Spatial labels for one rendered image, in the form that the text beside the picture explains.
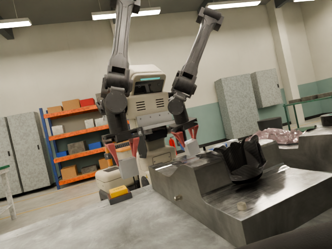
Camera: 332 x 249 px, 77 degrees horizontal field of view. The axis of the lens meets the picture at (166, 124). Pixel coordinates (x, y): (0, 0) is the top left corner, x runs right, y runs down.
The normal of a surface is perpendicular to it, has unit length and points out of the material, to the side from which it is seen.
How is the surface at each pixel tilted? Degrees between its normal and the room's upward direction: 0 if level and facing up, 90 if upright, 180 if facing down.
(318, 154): 90
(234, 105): 90
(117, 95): 91
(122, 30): 72
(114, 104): 91
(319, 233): 29
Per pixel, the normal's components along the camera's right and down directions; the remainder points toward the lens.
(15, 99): 0.23, -0.04
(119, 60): 0.32, -0.38
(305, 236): -0.48, -0.78
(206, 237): -0.22, -0.98
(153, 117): 0.53, -0.11
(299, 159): -0.75, 0.18
